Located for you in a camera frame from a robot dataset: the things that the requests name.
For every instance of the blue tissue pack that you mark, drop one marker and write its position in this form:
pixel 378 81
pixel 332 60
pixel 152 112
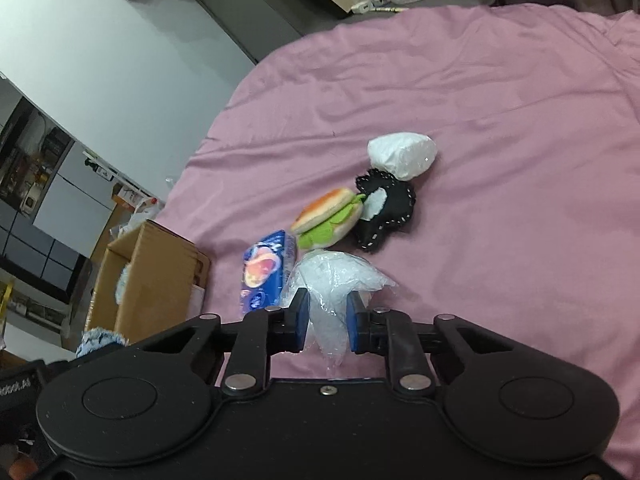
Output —
pixel 267 265

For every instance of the plush hamburger toy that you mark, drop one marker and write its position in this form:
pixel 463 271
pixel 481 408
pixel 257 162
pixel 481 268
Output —
pixel 327 220

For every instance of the small blue fuzzy plush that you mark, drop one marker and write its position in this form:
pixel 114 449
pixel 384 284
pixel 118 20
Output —
pixel 97 339

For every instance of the white wall cabinet with shelves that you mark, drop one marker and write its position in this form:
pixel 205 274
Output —
pixel 58 200

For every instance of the white wrapped soft bundle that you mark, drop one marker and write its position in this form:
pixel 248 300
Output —
pixel 405 155

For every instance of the cardboard box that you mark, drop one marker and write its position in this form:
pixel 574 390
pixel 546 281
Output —
pixel 166 285

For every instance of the clear plastic bag white filling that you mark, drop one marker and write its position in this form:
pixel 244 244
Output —
pixel 330 277

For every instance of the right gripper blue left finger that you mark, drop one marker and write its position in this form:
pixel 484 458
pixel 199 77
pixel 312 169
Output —
pixel 287 327

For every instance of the pink bed sheet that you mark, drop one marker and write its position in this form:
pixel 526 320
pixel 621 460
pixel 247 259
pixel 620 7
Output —
pixel 528 221

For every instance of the black felt plush toy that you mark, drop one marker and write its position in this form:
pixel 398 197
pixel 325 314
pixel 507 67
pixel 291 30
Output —
pixel 388 205

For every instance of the white plastic shopping bag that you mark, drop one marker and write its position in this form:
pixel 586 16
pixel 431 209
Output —
pixel 148 209

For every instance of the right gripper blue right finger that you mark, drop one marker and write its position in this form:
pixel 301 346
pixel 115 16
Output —
pixel 363 325

